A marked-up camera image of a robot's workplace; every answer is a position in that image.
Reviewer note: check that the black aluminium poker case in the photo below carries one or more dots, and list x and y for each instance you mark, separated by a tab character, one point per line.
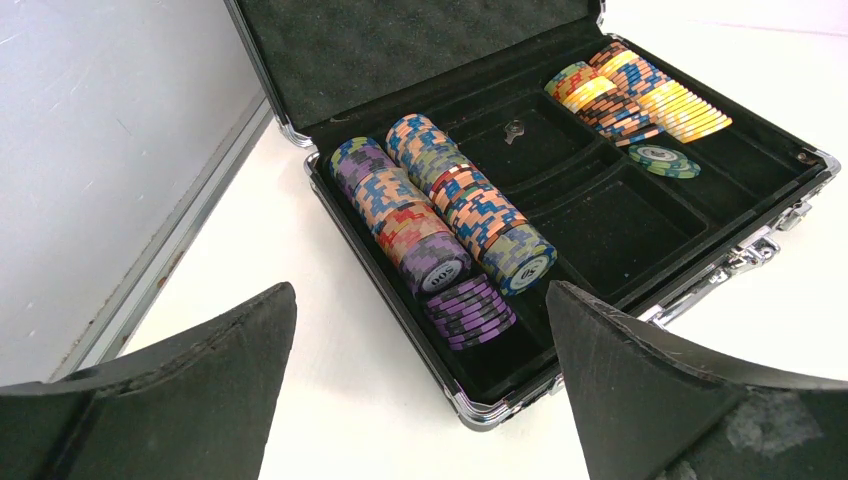
649	245

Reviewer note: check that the green flat chips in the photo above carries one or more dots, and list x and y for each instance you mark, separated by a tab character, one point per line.
664	161

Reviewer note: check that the right chip row orange blue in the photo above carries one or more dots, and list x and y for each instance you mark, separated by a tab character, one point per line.
602	105

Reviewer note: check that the loose purple chip stack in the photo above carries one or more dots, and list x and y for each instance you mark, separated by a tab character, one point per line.
470	313

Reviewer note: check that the right chip row yellow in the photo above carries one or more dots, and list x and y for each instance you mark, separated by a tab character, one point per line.
682	113

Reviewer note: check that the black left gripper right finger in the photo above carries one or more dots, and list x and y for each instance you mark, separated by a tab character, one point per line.
649	404

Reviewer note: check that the left chip row purple end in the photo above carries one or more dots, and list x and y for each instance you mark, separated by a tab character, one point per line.
401	219

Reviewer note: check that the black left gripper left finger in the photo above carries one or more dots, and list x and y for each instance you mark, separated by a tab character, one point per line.
196	405

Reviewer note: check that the small silver key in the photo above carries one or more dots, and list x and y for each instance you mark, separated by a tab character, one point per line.
513	130

